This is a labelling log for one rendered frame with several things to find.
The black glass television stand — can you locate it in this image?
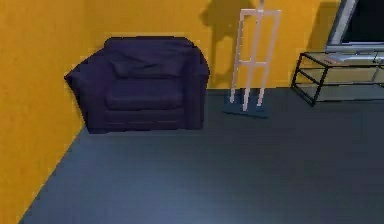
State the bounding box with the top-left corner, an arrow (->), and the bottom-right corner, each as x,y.
290,50 -> 384,108

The grey television set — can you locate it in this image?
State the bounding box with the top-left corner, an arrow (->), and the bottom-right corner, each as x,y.
324,0 -> 384,64

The white frame floor lamp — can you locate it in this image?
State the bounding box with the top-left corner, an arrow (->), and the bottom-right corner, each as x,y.
223,0 -> 282,119

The dark purple armchair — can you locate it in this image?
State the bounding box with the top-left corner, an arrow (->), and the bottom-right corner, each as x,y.
63,35 -> 211,135

